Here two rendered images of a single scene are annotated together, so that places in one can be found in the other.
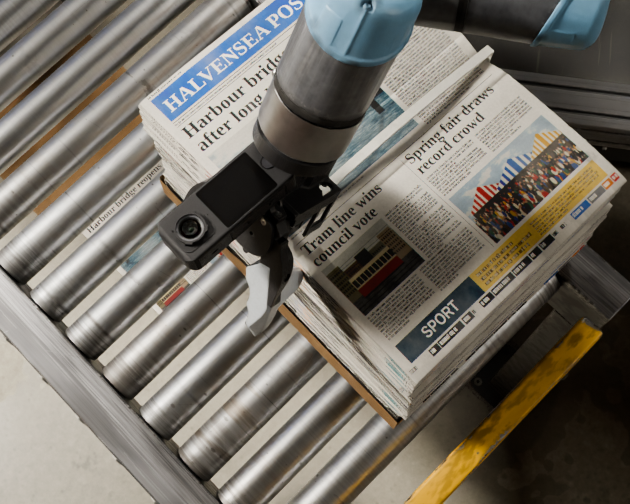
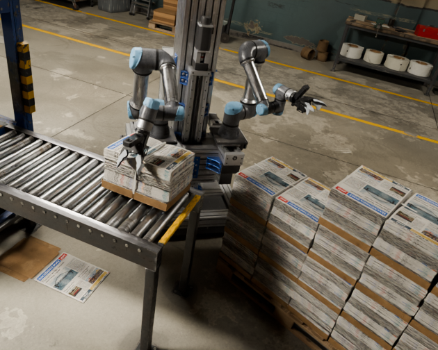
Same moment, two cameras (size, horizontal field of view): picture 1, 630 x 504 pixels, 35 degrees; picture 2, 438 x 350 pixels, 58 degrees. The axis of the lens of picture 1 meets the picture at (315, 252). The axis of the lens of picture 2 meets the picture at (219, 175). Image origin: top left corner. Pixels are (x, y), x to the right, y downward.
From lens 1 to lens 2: 1.46 m
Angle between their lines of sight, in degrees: 46
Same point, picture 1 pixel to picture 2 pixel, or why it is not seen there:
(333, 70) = (149, 110)
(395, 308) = (163, 164)
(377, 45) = (155, 105)
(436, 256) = (167, 160)
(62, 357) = (83, 218)
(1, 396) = (18, 333)
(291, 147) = (143, 126)
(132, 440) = (106, 228)
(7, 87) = (54, 181)
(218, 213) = (132, 139)
